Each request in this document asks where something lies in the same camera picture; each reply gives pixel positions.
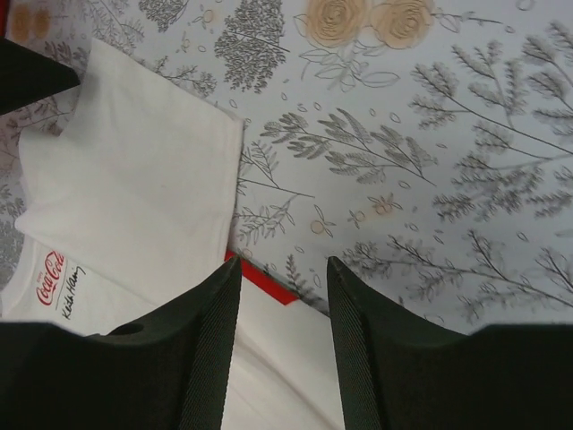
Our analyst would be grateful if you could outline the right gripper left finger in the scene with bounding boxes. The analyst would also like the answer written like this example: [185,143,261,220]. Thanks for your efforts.
[1,257,242,429]

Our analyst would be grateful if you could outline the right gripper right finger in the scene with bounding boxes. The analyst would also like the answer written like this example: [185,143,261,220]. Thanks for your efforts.
[327,257,572,429]

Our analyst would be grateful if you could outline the white Coca-Cola t-shirt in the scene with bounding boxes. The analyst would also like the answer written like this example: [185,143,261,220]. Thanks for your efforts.
[1,40,343,429]

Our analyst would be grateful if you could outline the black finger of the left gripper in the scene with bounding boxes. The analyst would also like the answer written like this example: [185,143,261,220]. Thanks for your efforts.
[0,39,81,115]

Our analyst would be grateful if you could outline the red plastic bin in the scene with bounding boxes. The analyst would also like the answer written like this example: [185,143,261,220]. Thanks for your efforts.
[0,0,10,38]

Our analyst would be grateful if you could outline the floral patterned table mat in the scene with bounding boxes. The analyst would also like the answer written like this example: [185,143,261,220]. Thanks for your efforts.
[5,1,572,331]

